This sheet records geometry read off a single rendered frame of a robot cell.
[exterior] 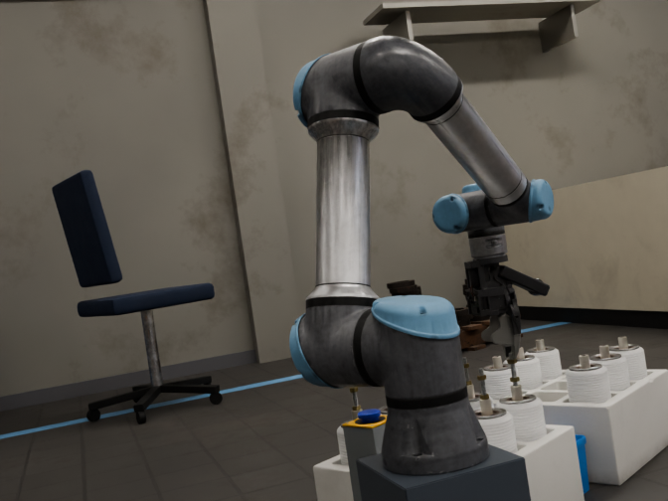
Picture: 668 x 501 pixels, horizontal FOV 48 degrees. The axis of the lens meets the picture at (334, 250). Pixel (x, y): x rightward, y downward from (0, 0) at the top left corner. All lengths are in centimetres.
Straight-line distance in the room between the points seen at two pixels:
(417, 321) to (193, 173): 379
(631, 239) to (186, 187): 256
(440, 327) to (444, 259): 418
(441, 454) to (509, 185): 53
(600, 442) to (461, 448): 84
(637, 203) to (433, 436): 308
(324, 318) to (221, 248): 362
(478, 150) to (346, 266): 31
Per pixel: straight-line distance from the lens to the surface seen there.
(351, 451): 134
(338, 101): 120
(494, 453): 111
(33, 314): 464
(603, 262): 427
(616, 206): 414
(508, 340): 159
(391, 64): 116
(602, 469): 188
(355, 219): 116
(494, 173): 133
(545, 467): 158
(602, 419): 184
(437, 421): 105
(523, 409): 160
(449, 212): 146
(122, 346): 465
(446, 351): 105
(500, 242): 157
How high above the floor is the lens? 61
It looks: level
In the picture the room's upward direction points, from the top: 8 degrees counter-clockwise
